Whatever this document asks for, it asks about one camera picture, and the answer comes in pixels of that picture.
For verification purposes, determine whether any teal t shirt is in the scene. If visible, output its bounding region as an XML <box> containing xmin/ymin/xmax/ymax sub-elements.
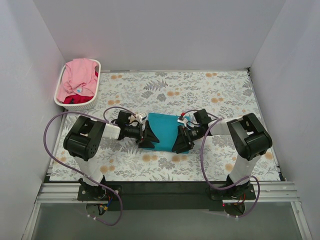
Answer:
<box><xmin>147</xmin><ymin>113</ymin><xmax>182</xmax><ymax>152</ymax></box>

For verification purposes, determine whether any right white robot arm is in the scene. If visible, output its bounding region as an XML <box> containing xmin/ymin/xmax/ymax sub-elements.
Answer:
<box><xmin>171</xmin><ymin>109</ymin><xmax>273</xmax><ymax>191</ymax></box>

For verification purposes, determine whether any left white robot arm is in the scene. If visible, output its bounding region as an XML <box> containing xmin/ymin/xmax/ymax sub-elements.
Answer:
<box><xmin>63</xmin><ymin>109</ymin><xmax>160</xmax><ymax>187</ymax></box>

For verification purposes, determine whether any floral table mat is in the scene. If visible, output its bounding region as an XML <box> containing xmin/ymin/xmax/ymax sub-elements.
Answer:
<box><xmin>49</xmin><ymin>70</ymin><xmax>280</xmax><ymax>182</ymax></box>

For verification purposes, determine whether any white laundry basket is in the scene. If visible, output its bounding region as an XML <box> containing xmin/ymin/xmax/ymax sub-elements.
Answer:
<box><xmin>53</xmin><ymin>59</ymin><xmax>101</xmax><ymax>111</ymax></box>

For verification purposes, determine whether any red t shirt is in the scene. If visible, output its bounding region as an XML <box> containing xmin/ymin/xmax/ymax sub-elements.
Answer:
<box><xmin>58</xmin><ymin>71</ymin><xmax>99</xmax><ymax>105</ymax></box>

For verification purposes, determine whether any pink t shirt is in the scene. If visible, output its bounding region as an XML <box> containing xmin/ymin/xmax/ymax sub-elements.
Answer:
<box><xmin>57</xmin><ymin>58</ymin><xmax>99</xmax><ymax>102</ymax></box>

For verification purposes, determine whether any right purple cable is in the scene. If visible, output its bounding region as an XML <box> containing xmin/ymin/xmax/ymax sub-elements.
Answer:
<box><xmin>180</xmin><ymin>108</ymin><xmax>260</xmax><ymax>219</ymax></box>

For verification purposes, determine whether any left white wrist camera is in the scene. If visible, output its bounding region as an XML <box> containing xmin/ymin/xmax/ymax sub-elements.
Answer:
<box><xmin>134</xmin><ymin>112</ymin><xmax>147</xmax><ymax>124</ymax></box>

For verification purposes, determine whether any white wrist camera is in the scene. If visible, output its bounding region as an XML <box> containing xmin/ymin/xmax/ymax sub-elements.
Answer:
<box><xmin>134</xmin><ymin>112</ymin><xmax>147</xmax><ymax>124</ymax></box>
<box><xmin>177</xmin><ymin>112</ymin><xmax>190</xmax><ymax>127</ymax></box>

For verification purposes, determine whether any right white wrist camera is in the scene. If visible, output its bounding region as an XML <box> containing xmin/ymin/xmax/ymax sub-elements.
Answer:
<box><xmin>177</xmin><ymin>112</ymin><xmax>190</xmax><ymax>127</ymax></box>

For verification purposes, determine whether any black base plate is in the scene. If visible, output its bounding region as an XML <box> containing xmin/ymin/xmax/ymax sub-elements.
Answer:
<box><xmin>76</xmin><ymin>180</ymin><xmax>256</xmax><ymax>212</ymax></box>

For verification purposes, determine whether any aluminium rail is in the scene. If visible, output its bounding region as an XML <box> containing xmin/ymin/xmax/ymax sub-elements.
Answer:
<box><xmin>35</xmin><ymin>181</ymin><xmax>300</xmax><ymax>203</ymax></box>

